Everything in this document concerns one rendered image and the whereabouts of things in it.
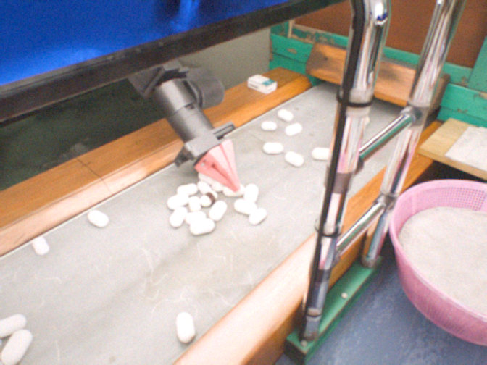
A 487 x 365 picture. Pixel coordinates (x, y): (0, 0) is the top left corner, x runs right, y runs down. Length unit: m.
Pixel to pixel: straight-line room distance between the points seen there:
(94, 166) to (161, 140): 0.13
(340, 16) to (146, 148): 0.53
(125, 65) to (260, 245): 0.35
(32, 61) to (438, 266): 0.54
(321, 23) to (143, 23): 0.71
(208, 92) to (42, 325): 0.42
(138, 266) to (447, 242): 0.45
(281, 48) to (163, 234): 0.64
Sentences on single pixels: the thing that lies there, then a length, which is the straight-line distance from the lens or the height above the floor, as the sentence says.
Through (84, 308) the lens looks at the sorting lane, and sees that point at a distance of 0.52.
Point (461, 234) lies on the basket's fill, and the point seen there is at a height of 0.74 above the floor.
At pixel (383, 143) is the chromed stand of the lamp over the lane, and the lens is 0.36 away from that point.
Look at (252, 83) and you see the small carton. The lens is 0.91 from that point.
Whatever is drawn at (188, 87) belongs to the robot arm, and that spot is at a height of 0.88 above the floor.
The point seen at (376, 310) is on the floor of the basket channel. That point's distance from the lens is 0.59.
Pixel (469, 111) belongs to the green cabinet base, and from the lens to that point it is 0.87.
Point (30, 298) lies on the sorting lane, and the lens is 0.56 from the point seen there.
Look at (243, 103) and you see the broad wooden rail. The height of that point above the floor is 0.76.
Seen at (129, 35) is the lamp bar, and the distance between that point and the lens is 0.29.
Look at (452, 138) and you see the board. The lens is 0.80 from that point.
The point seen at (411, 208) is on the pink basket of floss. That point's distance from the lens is 0.66.
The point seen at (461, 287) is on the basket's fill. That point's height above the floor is 0.73.
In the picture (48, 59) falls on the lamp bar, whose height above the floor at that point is 1.07.
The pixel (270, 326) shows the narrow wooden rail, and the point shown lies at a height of 0.77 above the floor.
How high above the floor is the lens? 1.15
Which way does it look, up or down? 39 degrees down
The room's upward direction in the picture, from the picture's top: straight up
